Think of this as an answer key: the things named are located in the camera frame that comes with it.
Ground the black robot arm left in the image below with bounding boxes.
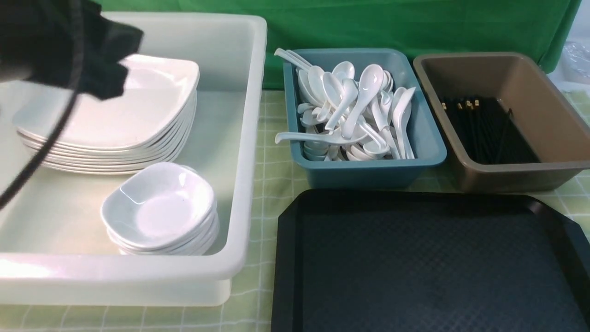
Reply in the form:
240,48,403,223
0,0,144,100

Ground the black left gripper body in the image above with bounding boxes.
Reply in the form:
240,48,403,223
28,0,144,100

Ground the large white square plate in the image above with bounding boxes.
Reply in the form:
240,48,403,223
1,54,201,151

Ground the brown plastic chopstick bin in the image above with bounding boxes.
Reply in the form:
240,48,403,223
413,53,590,193

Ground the pile of white soup spoons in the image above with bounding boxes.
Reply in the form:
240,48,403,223
275,48,415,161

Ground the stack of white square plates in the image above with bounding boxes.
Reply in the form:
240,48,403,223
42,92,197,176

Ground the teal plastic cutlery bin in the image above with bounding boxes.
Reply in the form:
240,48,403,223
290,48,447,189

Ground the stack of small white bowls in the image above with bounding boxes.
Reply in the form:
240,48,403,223
100,162,220,256

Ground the green checkered tablecloth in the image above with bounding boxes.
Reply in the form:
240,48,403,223
0,89,590,332

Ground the black cable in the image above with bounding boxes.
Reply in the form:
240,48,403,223
0,0,86,210

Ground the green backdrop cloth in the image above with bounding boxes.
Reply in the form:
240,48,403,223
101,0,581,89

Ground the pile of black chopsticks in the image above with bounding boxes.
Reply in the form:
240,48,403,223
441,95,540,165

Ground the black serving tray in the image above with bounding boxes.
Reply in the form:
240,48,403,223
271,190,590,332

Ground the white ceramic soup spoon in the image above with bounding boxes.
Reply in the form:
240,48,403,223
341,64,384,140

